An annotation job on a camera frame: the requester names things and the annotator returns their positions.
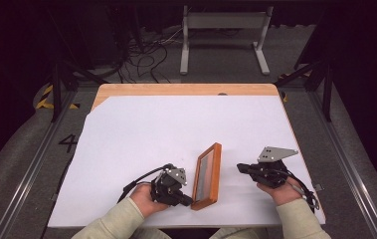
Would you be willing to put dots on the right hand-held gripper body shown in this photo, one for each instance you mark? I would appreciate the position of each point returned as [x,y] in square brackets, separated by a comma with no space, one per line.
[270,174]

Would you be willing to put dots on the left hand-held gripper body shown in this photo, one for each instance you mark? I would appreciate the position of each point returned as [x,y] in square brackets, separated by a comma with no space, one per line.
[167,189]

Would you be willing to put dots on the orange wooden picture frame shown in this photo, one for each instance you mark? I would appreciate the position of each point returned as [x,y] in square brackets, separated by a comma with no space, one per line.
[215,172]

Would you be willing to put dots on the person's right hand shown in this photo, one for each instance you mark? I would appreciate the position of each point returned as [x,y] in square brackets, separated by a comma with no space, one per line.
[285,194]

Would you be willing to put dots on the person's left hand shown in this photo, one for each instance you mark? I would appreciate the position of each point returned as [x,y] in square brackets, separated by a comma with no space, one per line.
[143,199]

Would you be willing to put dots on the person's right leg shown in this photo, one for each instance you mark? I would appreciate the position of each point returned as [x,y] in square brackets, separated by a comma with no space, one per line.
[239,234]

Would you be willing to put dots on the white paper sheet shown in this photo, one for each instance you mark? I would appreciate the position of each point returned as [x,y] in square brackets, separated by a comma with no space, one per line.
[176,113]

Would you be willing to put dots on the yellow black hazard tape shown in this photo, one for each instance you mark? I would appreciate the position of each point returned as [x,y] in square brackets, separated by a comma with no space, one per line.
[285,98]
[43,105]

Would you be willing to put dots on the black metal stand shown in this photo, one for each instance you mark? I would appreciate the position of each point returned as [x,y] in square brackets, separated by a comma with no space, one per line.
[327,99]
[56,99]

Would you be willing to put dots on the white metal stand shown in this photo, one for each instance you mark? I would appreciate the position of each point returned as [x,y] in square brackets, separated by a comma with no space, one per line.
[226,20]

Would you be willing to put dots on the dark cabinet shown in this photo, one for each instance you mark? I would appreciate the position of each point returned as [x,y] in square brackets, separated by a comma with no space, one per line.
[103,40]

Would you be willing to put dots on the small grey bracket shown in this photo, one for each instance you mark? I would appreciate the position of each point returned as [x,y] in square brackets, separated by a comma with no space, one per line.
[318,187]
[54,196]

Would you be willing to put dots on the aluminium floor rail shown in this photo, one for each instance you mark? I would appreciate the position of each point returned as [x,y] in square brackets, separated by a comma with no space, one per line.
[348,172]
[27,179]

